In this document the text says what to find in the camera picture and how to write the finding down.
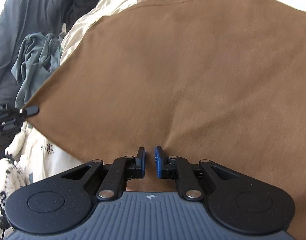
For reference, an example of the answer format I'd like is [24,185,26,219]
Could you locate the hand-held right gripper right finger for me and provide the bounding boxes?
[154,146,237,201]

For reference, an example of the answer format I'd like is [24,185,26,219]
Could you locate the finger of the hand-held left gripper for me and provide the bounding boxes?
[19,106,39,117]

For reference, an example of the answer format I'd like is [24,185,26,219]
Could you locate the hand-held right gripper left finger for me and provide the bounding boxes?
[61,147,146,201]

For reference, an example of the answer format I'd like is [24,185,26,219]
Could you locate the brown printed t-shirt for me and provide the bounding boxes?
[23,0,306,240]

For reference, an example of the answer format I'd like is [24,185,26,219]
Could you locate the pile of black clothes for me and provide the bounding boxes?
[64,0,111,32]

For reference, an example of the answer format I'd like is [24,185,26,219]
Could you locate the grey-blue crumpled garment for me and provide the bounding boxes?
[11,32,61,108]

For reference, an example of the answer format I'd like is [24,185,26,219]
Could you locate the white fluffy blanket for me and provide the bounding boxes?
[0,122,34,235]

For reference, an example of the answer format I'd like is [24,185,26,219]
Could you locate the large grey pillow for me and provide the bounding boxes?
[0,0,76,105]

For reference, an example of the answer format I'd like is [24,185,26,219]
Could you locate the cream bear print bedsheet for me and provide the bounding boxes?
[18,0,306,180]

